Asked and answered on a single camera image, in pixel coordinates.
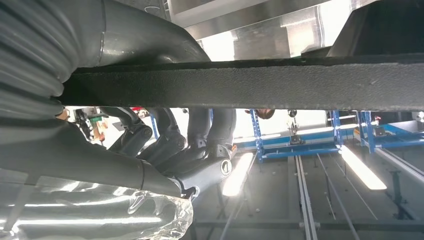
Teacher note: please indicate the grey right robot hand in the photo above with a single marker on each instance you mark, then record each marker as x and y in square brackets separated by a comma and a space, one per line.
[82, 185]

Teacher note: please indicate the blue metal shelf rack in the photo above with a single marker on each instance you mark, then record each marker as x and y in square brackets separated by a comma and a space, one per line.
[255, 139]
[367, 132]

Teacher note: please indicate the stainless steel workbench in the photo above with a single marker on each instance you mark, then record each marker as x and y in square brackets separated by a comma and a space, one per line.
[258, 39]

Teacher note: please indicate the person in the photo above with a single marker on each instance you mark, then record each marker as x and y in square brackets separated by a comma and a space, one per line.
[265, 114]

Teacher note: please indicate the long ceiling light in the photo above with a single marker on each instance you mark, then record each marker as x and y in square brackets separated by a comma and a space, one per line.
[361, 169]

